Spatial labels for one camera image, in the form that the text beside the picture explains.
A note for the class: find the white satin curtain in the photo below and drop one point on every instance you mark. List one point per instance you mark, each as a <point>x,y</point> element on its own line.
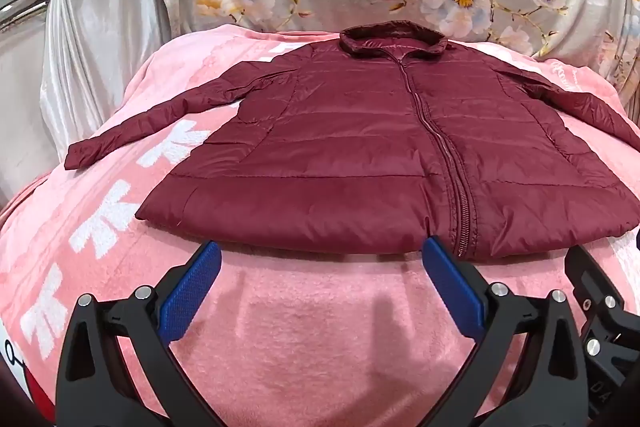
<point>90,57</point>

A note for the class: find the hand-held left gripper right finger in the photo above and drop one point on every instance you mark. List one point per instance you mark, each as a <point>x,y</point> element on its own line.
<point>452,289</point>

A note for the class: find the maroon puffer jacket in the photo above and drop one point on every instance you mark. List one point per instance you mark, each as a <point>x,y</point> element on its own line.
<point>350,147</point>

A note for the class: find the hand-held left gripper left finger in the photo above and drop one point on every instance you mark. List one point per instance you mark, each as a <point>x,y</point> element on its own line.
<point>192,289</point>

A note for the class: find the pink bow-print blanket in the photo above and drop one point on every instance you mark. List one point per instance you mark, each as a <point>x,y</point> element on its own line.
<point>310,332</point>

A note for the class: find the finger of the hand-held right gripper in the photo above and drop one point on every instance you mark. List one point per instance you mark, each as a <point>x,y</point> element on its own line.
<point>597,294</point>

